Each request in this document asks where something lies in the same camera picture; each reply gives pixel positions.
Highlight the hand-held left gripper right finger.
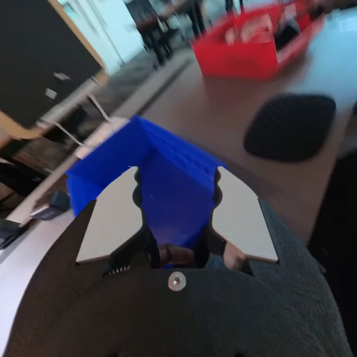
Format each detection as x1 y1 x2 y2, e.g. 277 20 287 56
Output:
198 166 279 271

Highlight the black dimpled pad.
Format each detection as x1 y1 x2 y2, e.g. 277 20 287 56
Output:
243 93 337 163

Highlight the red plastic bin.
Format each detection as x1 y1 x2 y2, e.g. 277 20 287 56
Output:
192 0 325 81

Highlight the blue plastic bin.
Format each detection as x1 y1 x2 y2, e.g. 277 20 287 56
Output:
66 116 226 267

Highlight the small dark blue device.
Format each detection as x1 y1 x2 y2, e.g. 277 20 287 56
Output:
30 191 71 221

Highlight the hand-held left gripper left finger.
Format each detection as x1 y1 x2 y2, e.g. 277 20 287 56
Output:
75 166 159 269

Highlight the black chair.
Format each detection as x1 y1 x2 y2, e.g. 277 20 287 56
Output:
124 0 180 65

